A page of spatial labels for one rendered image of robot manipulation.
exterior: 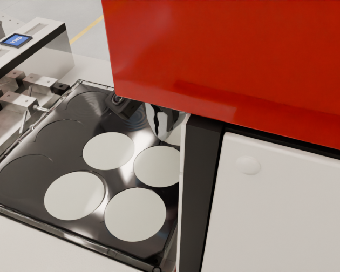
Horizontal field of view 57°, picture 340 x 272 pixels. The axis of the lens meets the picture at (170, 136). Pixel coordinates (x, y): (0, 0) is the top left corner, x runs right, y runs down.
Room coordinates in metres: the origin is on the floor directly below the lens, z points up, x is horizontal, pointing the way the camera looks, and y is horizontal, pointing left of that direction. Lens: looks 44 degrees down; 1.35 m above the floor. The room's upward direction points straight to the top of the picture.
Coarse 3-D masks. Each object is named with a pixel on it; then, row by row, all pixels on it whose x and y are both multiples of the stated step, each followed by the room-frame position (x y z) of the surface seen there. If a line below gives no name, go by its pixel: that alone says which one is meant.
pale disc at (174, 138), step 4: (180, 124) 0.49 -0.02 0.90; (176, 128) 0.48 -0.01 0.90; (180, 128) 0.48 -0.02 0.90; (172, 132) 0.47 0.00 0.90; (176, 132) 0.47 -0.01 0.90; (180, 132) 0.47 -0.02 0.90; (172, 136) 0.46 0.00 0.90; (176, 136) 0.46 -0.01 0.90; (180, 136) 0.46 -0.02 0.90; (164, 140) 0.44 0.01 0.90; (168, 140) 0.44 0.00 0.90; (172, 140) 0.44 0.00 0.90; (176, 140) 0.44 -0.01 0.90; (180, 140) 0.44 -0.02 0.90; (172, 144) 0.43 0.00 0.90; (176, 144) 0.43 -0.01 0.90
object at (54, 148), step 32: (96, 96) 0.59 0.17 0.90; (64, 128) 0.48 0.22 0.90; (96, 128) 0.48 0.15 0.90; (128, 128) 0.48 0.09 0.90; (32, 160) 0.39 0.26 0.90; (64, 160) 0.39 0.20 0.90; (0, 192) 0.32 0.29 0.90; (32, 192) 0.32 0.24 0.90; (160, 192) 0.32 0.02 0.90; (64, 224) 0.26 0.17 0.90; (96, 224) 0.26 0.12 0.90
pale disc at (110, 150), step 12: (108, 132) 0.47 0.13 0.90; (96, 144) 0.43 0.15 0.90; (108, 144) 0.43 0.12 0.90; (120, 144) 0.43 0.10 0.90; (132, 144) 0.43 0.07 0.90; (84, 156) 0.40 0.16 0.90; (96, 156) 0.40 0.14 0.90; (108, 156) 0.40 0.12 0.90; (120, 156) 0.40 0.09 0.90; (96, 168) 0.37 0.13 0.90; (108, 168) 0.37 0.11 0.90
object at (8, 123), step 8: (32, 96) 0.61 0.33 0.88; (40, 96) 0.61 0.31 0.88; (48, 96) 0.61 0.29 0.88; (56, 96) 0.62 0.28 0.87; (40, 104) 0.58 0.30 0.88; (48, 104) 0.59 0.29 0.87; (0, 112) 0.55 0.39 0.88; (8, 112) 0.55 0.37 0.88; (16, 112) 0.55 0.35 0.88; (40, 112) 0.57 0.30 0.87; (0, 120) 0.53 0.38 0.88; (8, 120) 0.53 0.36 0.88; (16, 120) 0.53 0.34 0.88; (32, 120) 0.54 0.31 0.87; (0, 128) 0.50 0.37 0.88; (8, 128) 0.50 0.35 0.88; (16, 128) 0.50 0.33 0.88; (24, 128) 0.51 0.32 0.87; (0, 136) 0.48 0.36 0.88; (8, 136) 0.48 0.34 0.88; (16, 136) 0.49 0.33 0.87; (0, 144) 0.45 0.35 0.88; (8, 144) 0.46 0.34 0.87; (0, 152) 0.44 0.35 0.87
